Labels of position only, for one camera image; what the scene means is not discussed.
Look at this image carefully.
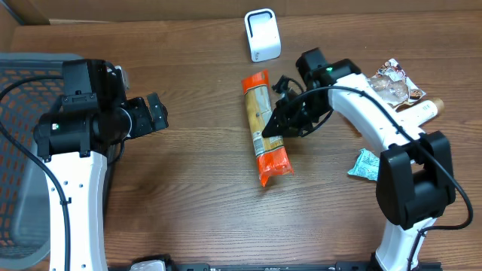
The orange spaghetti packet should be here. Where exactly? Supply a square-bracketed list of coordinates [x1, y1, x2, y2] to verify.
[240, 69, 295, 188]

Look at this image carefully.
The teal snack wrapper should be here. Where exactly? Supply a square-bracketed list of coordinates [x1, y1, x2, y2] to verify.
[347, 148, 380, 181]

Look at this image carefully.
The clear plastic pouch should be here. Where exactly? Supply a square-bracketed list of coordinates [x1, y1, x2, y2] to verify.
[368, 59, 426, 108]

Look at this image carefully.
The white tube with gold cap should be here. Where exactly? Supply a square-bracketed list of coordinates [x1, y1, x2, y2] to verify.
[398, 98, 445, 126]

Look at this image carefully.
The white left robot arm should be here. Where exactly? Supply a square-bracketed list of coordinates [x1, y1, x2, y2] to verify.
[34, 59, 169, 270]

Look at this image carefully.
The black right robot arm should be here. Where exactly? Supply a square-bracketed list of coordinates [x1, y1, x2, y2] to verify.
[262, 48, 456, 270]

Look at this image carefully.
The white barcode scanner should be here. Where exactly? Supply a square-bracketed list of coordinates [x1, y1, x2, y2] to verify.
[244, 8, 282, 62]

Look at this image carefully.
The grey plastic mesh basket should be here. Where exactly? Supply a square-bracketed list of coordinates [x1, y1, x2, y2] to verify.
[1, 53, 83, 269]

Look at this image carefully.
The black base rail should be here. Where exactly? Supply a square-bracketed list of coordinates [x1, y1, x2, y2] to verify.
[127, 254, 442, 271]

